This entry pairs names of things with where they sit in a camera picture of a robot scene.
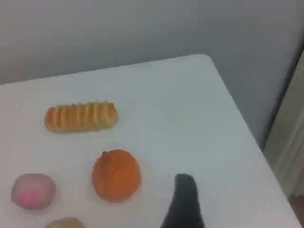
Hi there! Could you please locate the round egg yolk pastry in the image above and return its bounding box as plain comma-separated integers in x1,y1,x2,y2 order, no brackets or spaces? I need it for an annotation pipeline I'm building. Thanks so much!
45,216,86,228

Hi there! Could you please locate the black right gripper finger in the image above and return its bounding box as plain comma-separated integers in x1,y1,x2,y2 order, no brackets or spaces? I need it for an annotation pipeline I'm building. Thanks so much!
159,173,206,228

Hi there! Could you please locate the long ridged bread loaf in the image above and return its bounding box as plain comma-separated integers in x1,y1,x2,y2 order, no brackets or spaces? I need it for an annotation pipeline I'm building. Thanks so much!
44,101,119,133

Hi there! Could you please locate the orange fruit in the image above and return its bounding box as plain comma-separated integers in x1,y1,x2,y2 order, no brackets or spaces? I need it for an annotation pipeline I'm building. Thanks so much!
92,149,142,203

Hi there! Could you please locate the pink round mochi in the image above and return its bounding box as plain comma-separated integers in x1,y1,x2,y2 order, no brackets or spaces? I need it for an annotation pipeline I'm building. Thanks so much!
10,173,57,211

